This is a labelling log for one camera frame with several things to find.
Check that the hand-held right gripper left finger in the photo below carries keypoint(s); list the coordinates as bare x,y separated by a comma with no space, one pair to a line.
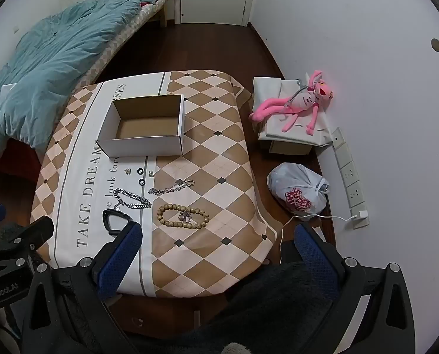
120,254

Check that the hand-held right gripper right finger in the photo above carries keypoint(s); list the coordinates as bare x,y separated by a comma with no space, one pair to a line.
313,254

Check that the small silver charm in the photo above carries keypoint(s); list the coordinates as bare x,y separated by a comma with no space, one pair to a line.
185,217

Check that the white cardboard box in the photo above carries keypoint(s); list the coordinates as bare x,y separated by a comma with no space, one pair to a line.
142,143

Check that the white charger plug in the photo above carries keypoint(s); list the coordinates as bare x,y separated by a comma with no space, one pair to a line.
361,214

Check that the white plastic bag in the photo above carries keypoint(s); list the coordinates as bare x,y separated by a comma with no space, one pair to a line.
289,180

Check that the white power strip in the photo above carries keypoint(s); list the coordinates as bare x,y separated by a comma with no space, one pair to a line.
346,169

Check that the checked printed tablecloth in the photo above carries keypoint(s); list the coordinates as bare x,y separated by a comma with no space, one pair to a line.
212,147

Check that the pink plush toy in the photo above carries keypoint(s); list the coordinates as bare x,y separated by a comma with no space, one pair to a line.
304,99

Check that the blue duvet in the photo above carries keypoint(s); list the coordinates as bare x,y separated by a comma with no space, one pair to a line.
57,62

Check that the bed with patterned mattress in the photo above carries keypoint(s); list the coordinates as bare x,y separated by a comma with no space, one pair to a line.
108,51

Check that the round grey wall cap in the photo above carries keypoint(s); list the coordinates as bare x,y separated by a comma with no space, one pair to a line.
436,44

